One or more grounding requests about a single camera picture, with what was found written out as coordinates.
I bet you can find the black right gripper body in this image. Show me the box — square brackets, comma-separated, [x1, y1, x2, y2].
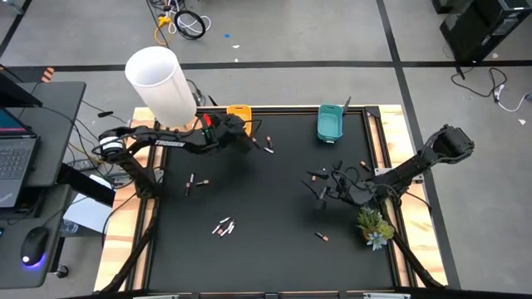
[314, 159, 362, 211]

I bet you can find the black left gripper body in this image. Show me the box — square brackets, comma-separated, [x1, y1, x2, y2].
[214, 112, 250, 145]

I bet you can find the yellow plastic bin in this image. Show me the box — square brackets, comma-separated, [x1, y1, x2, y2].
[226, 105, 254, 137]

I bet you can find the teal plastic bin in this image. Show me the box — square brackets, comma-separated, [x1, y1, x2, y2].
[317, 103, 345, 145]

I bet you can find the artificial succulent plant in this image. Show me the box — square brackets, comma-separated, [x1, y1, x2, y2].
[356, 206, 396, 252]

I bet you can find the white shade wooden lamp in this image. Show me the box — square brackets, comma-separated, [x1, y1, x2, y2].
[124, 46, 204, 130]

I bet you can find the white box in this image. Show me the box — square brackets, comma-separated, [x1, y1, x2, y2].
[62, 174, 114, 233]

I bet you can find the black desk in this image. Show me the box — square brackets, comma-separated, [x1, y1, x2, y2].
[0, 81, 87, 290]

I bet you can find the black computer tower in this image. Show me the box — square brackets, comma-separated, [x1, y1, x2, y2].
[439, 0, 532, 63]

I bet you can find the grey laptop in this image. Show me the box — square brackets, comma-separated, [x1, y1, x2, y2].
[0, 106, 41, 208]

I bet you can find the black desk monitor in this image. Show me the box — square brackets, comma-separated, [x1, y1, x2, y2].
[0, 64, 42, 108]

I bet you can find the black computer mouse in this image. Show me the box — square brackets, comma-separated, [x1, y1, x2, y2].
[20, 226, 50, 267]

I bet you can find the black aluminium table frame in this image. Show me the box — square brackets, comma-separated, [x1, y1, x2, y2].
[143, 105, 402, 294]

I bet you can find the black diagonal frame strut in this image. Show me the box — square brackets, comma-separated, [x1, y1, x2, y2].
[390, 232, 444, 289]
[101, 223, 158, 292]

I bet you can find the black cable coil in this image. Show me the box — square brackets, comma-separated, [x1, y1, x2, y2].
[173, 8, 208, 42]

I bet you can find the yellow cable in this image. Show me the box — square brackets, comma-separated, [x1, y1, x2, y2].
[154, 14, 174, 46]

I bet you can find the black floor cable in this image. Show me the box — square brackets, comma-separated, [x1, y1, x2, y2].
[451, 61, 508, 100]

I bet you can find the white floor cable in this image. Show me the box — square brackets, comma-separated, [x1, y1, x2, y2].
[493, 84, 532, 113]

